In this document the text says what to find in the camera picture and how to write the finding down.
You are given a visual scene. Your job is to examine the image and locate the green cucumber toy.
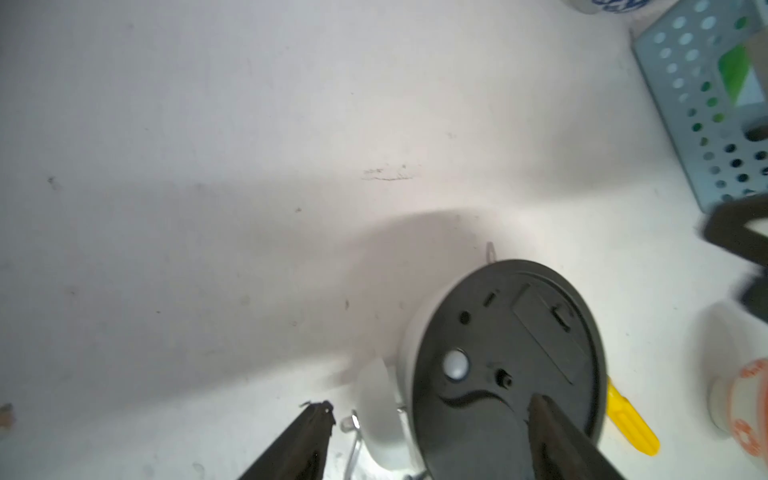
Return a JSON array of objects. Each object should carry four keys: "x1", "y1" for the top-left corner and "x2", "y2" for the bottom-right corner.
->
[{"x1": 718, "y1": 44, "x2": 751, "y2": 105}]

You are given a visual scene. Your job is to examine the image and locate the orange patterned bowl upright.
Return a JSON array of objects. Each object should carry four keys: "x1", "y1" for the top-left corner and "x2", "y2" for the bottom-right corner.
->
[{"x1": 707, "y1": 357, "x2": 767, "y2": 473}]

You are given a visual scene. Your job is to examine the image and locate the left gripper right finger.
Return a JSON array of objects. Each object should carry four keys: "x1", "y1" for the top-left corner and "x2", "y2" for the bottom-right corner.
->
[{"x1": 528, "y1": 394, "x2": 625, "y2": 480}]

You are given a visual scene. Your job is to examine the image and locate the light blue plastic basket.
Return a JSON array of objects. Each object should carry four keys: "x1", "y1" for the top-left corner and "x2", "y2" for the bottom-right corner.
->
[{"x1": 632, "y1": 1, "x2": 767, "y2": 212}]

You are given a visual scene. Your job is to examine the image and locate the white twin bell alarm clock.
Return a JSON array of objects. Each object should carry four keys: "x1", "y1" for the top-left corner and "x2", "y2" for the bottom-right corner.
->
[{"x1": 341, "y1": 259, "x2": 608, "y2": 479}]

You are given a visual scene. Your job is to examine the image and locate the yellow handled screwdriver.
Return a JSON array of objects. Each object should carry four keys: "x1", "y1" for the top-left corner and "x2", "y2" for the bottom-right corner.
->
[{"x1": 606, "y1": 378, "x2": 661, "y2": 457}]

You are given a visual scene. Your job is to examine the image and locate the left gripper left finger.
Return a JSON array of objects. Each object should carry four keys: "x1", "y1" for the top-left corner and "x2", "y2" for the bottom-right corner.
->
[{"x1": 239, "y1": 401, "x2": 336, "y2": 480}]

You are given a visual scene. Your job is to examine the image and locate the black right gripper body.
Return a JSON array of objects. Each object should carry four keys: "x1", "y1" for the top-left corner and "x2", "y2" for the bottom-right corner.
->
[{"x1": 702, "y1": 194, "x2": 767, "y2": 323}]

